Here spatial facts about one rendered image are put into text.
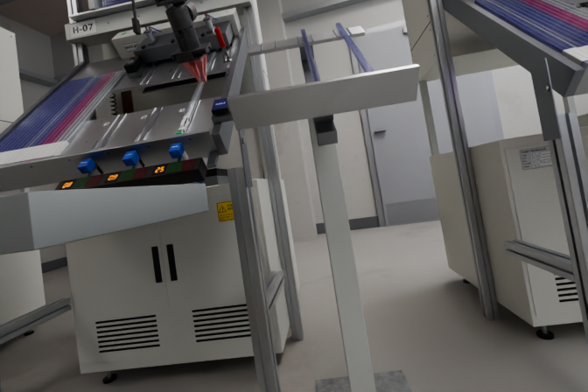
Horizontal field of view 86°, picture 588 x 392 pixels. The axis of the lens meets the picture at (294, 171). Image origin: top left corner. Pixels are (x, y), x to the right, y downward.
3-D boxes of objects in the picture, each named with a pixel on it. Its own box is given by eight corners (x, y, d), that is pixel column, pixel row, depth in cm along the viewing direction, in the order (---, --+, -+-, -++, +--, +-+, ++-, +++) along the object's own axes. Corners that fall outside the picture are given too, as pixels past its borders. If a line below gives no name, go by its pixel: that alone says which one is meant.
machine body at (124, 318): (285, 373, 99) (256, 178, 102) (81, 393, 105) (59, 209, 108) (301, 297, 163) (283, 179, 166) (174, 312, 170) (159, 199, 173)
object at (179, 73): (235, 80, 103) (231, 66, 100) (52, 115, 109) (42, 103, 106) (244, 44, 128) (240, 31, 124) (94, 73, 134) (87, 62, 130)
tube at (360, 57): (386, 93, 58) (386, 85, 57) (378, 94, 58) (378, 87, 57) (340, 26, 98) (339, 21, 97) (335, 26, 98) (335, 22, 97)
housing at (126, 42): (244, 51, 125) (233, 13, 116) (129, 73, 130) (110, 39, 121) (246, 43, 131) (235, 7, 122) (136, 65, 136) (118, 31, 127)
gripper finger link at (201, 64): (192, 80, 98) (180, 50, 92) (214, 76, 97) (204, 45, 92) (187, 88, 92) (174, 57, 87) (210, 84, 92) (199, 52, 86)
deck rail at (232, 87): (227, 154, 75) (219, 133, 71) (220, 155, 75) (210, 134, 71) (248, 43, 127) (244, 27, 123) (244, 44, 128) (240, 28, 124)
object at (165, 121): (217, 143, 74) (212, 133, 72) (-31, 186, 80) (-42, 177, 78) (227, 102, 88) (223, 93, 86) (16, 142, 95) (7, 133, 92)
